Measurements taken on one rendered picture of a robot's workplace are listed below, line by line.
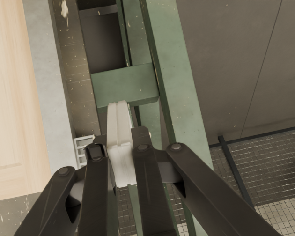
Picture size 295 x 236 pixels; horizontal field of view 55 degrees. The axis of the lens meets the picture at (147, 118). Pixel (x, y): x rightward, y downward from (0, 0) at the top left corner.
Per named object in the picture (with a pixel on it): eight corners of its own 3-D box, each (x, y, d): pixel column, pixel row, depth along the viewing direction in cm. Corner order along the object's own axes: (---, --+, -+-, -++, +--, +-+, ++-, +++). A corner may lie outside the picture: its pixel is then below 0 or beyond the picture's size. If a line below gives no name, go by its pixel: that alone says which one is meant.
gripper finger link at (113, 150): (129, 186, 17) (117, 189, 17) (124, 133, 24) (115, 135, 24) (119, 145, 16) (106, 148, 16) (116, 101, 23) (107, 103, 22)
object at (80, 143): (96, 135, 58) (93, 134, 55) (102, 169, 57) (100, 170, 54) (76, 139, 58) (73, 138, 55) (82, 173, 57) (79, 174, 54)
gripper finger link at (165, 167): (135, 170, 15) (190, 158, 15) (129, 128, 20) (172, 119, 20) (140, 192, 16) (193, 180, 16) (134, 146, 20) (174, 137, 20)
